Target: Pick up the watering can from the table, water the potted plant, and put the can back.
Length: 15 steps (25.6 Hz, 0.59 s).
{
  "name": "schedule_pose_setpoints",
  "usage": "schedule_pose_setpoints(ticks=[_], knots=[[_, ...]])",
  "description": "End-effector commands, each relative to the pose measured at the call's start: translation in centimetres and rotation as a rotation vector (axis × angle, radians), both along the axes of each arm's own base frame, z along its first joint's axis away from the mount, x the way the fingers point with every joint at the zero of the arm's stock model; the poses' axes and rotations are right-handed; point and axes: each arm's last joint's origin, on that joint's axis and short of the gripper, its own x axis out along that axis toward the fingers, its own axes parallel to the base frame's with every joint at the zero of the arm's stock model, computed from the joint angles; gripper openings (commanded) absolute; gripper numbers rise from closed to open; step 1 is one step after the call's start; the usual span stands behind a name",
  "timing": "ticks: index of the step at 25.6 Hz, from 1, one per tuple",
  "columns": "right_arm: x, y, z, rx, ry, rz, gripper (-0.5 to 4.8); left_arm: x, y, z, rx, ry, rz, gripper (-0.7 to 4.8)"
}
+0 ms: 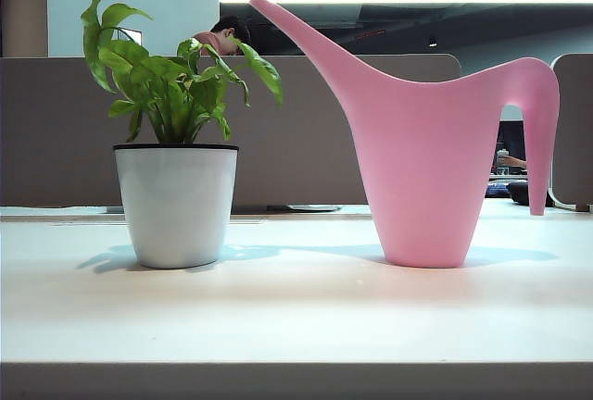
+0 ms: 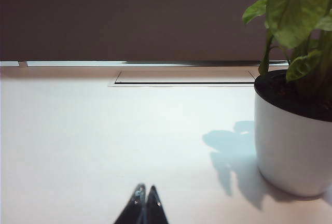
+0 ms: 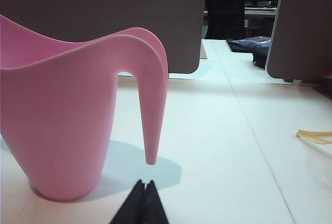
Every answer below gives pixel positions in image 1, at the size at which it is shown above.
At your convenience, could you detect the pink plastic watering can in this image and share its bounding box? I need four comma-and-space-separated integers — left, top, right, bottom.
248, 0, 561, 269

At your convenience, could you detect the person in red shirt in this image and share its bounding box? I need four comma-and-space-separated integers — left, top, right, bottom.
192, 14, 251, 56

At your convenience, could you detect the black computer monitor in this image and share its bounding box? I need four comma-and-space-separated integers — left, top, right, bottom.
498, 119, 527, 174

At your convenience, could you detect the long brown desk partition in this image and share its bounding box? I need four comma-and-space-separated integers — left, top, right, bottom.
0, 52, 462, 209

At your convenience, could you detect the green leafy plant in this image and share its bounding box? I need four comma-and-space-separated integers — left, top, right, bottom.
81, 0, 284, 145

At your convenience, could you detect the black rounded bag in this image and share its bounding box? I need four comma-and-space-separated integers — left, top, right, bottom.
505, 181, 555, 206

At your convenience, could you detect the white plant pot black rim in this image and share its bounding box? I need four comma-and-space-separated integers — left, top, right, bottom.
113, 143, 240, 269

